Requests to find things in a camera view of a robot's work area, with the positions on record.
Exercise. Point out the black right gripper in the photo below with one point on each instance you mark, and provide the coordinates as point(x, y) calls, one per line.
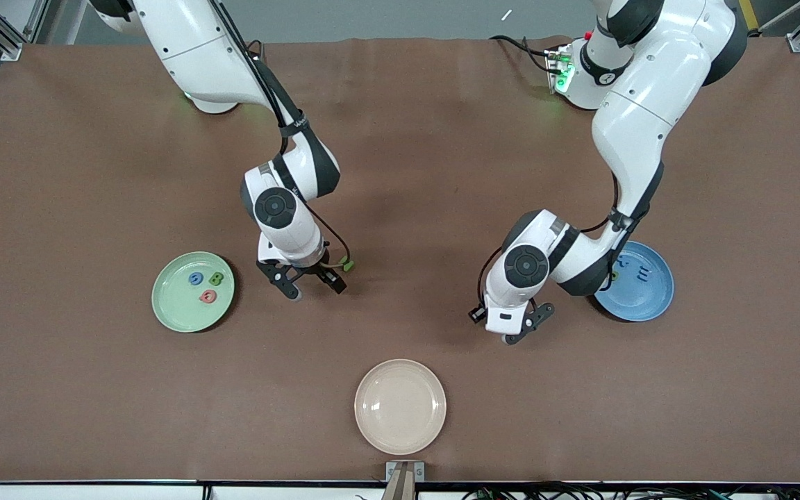
point(319, 269)

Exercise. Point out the green letter B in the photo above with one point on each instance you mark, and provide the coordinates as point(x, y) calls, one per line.
point(216, 279)

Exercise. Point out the pink letter Q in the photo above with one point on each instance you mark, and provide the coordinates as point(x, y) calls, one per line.
point(203, 297)

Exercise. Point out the blue letter G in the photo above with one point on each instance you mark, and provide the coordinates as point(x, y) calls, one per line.
point(191, 278)

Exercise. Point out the blue letter m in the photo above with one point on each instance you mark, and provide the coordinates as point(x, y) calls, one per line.
point(643, 275)

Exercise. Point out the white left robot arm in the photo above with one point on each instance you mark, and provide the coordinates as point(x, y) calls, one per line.
point(657, 76)

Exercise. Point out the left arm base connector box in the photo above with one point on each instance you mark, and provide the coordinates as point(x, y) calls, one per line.
point(558, 73)

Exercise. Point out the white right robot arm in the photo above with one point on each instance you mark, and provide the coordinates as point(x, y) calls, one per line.
point(185, 48)

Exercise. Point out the beige plate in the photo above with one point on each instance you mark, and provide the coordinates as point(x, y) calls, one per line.
point(400, 410)

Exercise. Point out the brown table mat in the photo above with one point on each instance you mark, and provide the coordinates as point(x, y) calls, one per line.
point(400, 173)

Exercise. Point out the light green plate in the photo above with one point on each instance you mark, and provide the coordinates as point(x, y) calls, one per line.
point(185, 316)

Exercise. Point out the blue plate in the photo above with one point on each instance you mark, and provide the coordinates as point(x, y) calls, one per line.
point(643, 302)

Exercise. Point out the yellow floor tape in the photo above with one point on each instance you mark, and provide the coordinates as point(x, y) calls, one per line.
point(751, 17)

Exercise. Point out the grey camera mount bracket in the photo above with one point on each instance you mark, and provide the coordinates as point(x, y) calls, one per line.
point(405, 479)

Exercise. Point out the white table edge rail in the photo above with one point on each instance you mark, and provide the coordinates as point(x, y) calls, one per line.
point(60, 493)

